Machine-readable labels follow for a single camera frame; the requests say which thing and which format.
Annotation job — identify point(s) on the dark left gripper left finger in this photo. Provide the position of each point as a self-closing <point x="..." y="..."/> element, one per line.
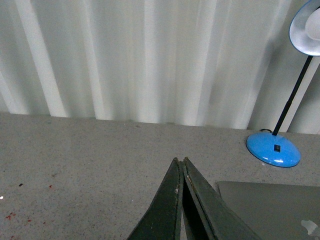
<point x="162" y="220"/>

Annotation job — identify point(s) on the grey laptop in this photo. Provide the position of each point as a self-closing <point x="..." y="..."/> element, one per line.
<point x="275" y="211"/>

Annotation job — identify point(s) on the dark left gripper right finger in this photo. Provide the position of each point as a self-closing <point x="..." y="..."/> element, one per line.
<point x="206" y="216"/>

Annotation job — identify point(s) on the blue desk lamp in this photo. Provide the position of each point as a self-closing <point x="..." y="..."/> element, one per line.
<point x="304" y="34"/>

